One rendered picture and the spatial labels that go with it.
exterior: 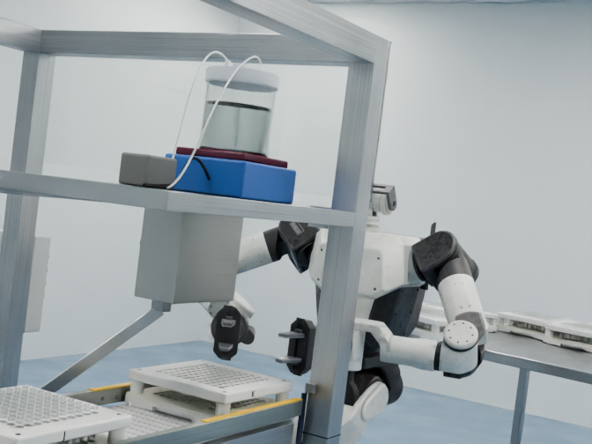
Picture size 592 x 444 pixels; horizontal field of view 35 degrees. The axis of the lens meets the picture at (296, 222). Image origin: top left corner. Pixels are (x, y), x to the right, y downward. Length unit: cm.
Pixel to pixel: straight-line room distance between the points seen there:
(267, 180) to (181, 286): 28
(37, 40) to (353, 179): 99
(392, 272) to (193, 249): 61
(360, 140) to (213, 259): 40
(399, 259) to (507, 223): 454
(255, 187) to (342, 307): 32
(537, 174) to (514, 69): 79
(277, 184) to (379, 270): 52
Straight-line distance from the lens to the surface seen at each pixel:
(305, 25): 172
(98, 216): 689
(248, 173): 183
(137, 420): 183
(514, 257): 686
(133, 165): 174
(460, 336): 216
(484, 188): 695
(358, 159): 195
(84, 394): 186
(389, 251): 235
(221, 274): 204
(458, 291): 227
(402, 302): 242
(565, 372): 305
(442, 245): 234
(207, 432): 172
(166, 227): 193
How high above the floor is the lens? 129
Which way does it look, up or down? 1 degrees down
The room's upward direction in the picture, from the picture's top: 7 degrees clockwise
